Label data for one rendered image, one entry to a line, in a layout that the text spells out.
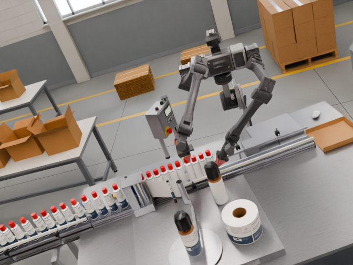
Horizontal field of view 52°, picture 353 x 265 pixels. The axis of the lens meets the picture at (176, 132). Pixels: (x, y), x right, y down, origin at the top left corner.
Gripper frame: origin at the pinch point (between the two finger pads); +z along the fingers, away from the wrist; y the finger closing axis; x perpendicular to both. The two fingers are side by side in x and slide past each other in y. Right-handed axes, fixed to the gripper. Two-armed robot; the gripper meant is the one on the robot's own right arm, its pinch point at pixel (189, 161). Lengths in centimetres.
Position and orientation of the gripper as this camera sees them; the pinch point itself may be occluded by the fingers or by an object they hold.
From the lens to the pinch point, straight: 224.3
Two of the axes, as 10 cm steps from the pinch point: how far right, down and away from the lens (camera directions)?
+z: 3.1, 8.2, 4.8
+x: -1.7, -4.5, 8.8
